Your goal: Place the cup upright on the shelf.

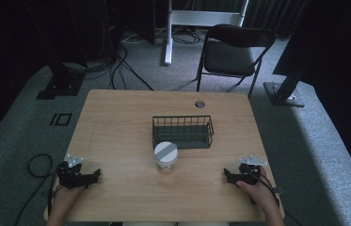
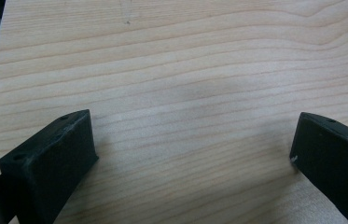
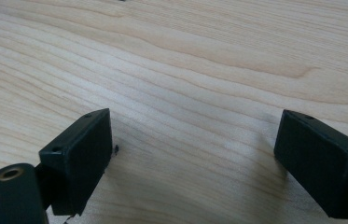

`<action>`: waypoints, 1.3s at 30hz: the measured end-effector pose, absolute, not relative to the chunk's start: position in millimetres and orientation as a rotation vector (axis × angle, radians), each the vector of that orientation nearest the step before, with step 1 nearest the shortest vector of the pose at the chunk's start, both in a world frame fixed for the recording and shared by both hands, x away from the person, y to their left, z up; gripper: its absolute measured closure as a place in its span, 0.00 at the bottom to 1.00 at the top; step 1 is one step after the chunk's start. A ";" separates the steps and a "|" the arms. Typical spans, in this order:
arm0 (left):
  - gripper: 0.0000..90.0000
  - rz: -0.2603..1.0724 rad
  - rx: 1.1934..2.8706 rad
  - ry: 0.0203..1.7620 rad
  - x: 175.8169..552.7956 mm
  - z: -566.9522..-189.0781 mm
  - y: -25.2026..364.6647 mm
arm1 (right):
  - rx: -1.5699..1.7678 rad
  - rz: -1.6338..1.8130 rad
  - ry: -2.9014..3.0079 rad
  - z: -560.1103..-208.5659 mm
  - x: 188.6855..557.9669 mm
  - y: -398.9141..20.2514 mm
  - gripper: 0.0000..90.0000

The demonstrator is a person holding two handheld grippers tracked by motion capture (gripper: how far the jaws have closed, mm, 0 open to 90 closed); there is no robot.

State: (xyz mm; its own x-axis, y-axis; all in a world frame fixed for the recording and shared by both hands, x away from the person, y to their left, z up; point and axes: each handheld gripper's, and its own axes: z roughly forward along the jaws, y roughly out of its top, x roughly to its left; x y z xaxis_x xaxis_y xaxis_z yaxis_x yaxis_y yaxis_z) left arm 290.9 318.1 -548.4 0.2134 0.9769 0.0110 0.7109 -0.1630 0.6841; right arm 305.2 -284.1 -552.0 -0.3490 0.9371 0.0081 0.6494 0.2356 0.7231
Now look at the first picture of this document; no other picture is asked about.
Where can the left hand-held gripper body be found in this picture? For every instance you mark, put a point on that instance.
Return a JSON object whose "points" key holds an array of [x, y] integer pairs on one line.
{"points": [[69, 175]]}

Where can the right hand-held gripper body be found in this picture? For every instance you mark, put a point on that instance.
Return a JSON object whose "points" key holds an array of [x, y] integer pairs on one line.
{"points": [[251, 174]]}

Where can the glass jar with white lid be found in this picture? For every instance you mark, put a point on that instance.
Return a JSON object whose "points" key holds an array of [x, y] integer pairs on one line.
{"points": [[166, 157]]}

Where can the person's left hand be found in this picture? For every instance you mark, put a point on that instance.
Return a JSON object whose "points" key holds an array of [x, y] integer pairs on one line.
{"points": [[66, 196]]}

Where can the person's right hand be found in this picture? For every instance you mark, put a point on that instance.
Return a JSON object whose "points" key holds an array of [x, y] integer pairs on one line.
{"points": [[259, 194]]}

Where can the grey round table grommet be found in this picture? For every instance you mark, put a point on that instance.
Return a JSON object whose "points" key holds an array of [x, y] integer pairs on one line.
{"points": [[199, 104]]}

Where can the black metal stand with base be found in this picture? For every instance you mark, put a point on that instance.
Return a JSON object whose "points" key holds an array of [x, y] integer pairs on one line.
{"points": [[287, 84], [61, 80]]}

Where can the black folding chair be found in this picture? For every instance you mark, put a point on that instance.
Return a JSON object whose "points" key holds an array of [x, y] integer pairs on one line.
{"points": [[231, 53]]}

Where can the white desk frame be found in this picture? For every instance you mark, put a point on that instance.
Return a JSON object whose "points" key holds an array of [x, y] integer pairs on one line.
{"points": [[201, 17]]}

